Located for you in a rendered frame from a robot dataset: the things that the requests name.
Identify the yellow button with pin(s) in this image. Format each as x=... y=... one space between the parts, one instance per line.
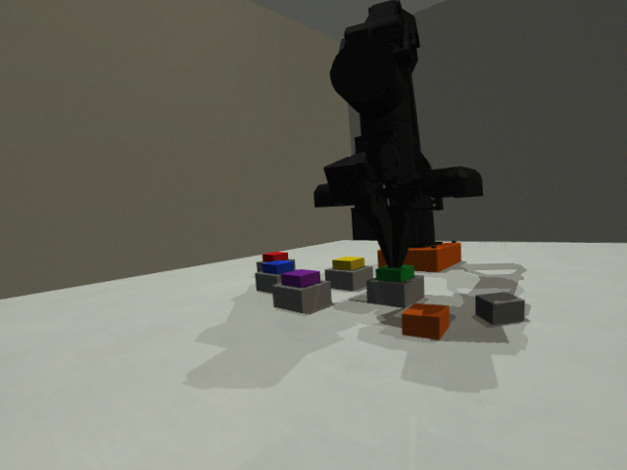
x=348 y=273

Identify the red button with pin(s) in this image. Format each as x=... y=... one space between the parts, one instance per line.
x=273 y=257

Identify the purple button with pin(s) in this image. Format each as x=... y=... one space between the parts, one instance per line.
x=301 y=291

